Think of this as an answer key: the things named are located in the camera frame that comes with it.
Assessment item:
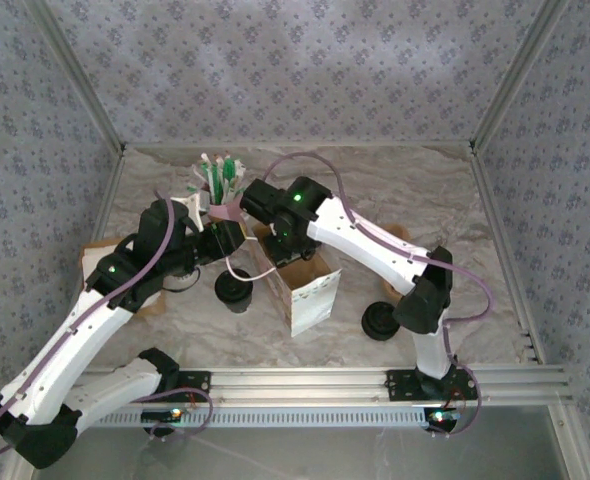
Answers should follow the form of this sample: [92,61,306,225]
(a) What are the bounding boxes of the black plastic cup lid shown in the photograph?
[214,268,254,304]

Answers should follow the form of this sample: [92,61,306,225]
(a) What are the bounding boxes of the black paper coffee cup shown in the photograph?
[219,294,250,315]

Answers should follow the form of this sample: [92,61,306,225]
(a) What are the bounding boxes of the white paper gift bag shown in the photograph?
[224,219,344,339]

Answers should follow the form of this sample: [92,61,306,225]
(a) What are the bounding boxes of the pink cylindrical holder cup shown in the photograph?
[208,201,247,222]

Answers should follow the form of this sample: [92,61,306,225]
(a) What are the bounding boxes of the brown cardboard tray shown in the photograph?
[78,238,170,319]

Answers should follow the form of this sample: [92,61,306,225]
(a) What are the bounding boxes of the brown pulp carrier stack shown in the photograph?
[380,223,412,304]

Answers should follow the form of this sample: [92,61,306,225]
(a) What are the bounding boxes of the stack of black lids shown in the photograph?
[362,301,401,342]

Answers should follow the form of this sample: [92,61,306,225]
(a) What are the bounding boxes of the left controller board with LED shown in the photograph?
[141,407,185,422]

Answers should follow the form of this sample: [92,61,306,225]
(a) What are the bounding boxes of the controller board with led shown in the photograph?
[141,407,185,422]
[424,407,464,429]

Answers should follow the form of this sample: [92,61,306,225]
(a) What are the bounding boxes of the right controller board with LED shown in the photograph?
[424,407,464,429]

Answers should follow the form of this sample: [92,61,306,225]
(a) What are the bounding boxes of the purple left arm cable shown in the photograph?
[0,189,215,461]

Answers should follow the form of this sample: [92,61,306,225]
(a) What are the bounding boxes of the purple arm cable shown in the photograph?
[262,152,496,439]
[0,189,215,461]

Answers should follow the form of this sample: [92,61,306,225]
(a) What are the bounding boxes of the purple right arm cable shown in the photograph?
[262,152,496,439]

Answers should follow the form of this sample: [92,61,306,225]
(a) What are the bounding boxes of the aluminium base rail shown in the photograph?
[28,366,574,405]

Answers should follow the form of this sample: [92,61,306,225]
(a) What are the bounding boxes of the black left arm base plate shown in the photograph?
[120,372,212,403]

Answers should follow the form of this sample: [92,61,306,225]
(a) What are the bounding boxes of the grey slotted cable duct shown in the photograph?
[49,405,432,429]

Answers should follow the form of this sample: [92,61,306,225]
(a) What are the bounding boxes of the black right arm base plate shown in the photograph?
[385,369,479,401]

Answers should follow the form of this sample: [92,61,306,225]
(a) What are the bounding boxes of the aluminium frame post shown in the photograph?
[22,0,129,154]
[469,0,574,151]

